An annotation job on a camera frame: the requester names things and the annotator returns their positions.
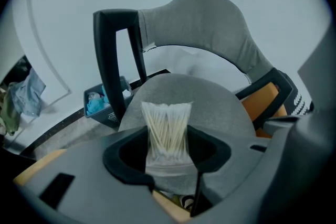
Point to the olive green garment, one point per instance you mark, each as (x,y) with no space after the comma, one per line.
(9,112)

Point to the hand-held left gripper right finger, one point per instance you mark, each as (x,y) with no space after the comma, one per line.
(220,157)

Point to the clear cotton swab packet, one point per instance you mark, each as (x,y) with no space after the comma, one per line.
(168,126)

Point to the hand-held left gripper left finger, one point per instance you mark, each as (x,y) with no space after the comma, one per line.
(113,160)

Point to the small white bottle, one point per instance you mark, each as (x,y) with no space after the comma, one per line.
(126,93)

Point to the teal fluffy cloth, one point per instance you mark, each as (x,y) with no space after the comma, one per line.
(95,107)
(105,94)

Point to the blue denim garment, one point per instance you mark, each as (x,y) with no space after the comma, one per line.
(29,94)

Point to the grey upholstered chair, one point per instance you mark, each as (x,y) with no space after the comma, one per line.
(204,21)

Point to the dark plastic bin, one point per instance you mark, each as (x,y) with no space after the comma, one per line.
(105,119)

